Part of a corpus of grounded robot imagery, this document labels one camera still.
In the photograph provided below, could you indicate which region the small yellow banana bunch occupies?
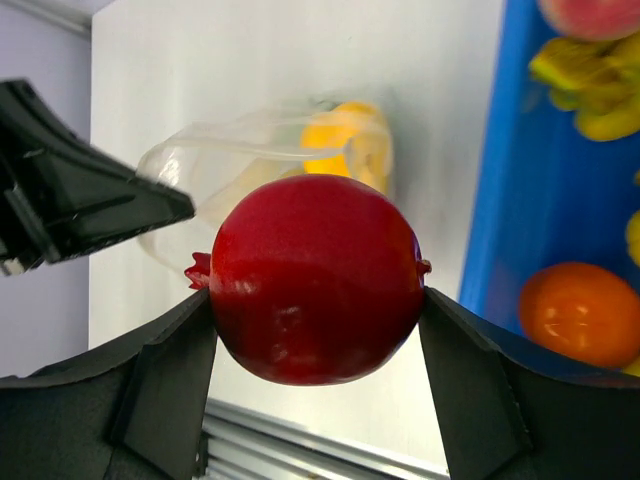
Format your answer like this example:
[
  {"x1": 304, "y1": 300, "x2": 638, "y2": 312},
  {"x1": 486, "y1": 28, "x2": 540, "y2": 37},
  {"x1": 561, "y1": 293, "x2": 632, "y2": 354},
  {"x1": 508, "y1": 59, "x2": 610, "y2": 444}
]
[{"x1": 529, "y1": 33, "x2": 639, "y2": 142}]

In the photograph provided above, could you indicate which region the aluminium rail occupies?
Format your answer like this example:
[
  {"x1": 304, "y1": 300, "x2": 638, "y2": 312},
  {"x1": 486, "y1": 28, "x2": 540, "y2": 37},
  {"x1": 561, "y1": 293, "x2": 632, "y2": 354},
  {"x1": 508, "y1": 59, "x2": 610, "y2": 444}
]
[{"x1": 202, "y1": 399, "x2": 449, "y2": 479}]

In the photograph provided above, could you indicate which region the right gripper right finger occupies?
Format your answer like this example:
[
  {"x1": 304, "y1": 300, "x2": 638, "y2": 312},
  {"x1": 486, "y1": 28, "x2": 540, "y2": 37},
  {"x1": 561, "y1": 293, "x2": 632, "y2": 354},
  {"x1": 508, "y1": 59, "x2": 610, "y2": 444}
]
[{"x1": 419, "y1": 288, "x2": 639, "y2": 479}]

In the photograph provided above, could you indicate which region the yellow bell pepper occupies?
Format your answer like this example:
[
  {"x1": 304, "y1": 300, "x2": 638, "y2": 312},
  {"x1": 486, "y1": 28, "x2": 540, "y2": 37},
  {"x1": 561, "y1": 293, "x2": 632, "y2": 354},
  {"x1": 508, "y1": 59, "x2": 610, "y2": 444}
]
[{"x1": 281, "y1": 101, "x2": 394, "y2": 196}]

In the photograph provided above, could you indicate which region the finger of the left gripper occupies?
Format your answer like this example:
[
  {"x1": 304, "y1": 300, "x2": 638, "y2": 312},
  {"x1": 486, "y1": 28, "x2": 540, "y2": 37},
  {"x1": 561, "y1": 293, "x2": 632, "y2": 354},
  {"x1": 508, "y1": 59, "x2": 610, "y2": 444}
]
[{"x1": 1, "y1": 79, "x2": 195, "y2": 276}]

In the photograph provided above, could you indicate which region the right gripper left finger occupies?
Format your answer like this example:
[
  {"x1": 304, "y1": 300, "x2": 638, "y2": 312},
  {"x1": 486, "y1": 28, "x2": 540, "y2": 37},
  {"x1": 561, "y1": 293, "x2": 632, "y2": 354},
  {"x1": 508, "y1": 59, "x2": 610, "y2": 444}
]
[{"x1": 1, "y1": 290, "x2": 217, "y2": 479}]

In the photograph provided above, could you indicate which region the pink peach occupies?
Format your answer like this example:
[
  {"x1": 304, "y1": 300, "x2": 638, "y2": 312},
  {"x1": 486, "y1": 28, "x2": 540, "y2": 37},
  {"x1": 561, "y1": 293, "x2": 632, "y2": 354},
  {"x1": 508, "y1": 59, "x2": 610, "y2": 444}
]
[{"x1": 537, "y1": 0, "x2": 639, "y2": 41}]

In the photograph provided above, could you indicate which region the yellow banana bunch front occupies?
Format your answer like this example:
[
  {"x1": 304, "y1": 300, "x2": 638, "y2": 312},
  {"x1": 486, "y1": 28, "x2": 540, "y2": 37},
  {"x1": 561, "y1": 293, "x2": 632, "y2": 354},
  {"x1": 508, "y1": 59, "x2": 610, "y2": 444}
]
[{"x1": 622, "y1": 358, "x2": 640, "y2": 377}]

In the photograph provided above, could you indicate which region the clear zip top bag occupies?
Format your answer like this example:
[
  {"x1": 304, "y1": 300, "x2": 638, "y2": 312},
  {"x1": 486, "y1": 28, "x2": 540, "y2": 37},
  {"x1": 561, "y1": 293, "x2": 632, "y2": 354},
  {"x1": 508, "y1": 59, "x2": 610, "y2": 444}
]
[{"x1": 137, "y1": 95, "x2": 383, "y2": 271}]

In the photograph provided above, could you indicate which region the blue plastic bin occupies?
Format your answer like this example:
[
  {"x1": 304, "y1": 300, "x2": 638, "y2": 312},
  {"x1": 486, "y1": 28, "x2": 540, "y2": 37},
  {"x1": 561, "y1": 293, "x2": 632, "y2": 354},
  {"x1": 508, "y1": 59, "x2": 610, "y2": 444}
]
[{"x1": 460, "y1": 1, "x2": 639, "y2": 348}]

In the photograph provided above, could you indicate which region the orange persimmon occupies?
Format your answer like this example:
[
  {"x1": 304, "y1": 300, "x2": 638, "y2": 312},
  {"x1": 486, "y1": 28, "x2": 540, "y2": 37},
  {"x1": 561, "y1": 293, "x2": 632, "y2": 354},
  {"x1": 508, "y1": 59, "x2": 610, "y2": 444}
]
[{"x1": 518, "y1": 262, "x2": 639, "y2": 369}]

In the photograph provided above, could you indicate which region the yellow starfruit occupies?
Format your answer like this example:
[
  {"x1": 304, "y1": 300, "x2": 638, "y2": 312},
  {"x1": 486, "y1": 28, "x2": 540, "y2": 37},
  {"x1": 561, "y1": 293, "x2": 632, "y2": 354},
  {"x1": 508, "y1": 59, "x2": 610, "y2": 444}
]
[{"x1": 625, "y1": 210, "x2": 640, "y2": 266}]

